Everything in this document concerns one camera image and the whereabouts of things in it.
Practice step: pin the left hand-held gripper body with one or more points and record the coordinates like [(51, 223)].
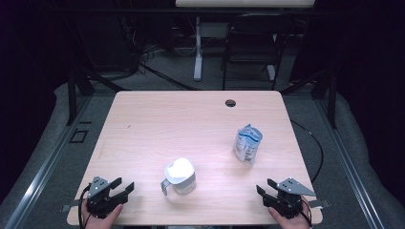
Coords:
[(98, 200)]

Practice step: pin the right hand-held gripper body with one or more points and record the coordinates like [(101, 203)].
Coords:
[(288, 197)]

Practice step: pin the blue and white pouch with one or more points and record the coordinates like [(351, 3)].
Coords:
[(248, 143)]

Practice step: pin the clear jar with grey lid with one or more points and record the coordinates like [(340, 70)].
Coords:
[(180, 171)]

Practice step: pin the person's left hand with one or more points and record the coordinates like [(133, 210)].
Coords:
[(108, 221)]

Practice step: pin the person's right hand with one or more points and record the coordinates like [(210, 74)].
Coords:
[(288, 223)]

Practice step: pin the grey tape strip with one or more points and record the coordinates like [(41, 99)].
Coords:
[(68, 207), (320, 204)]

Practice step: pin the black floor outlet plate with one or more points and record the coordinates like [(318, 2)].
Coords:
[(78, 136)]

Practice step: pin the black folding chair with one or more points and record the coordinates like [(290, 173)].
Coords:
[(251, 47)]

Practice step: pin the white standing desk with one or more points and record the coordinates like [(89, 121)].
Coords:
[(198, 63)]

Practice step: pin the metal floor rail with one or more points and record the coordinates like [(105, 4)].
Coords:
[(38, 178), (350, 168)]

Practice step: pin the black metal frame post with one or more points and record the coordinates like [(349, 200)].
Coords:
[(72, 101), (333, 105)]

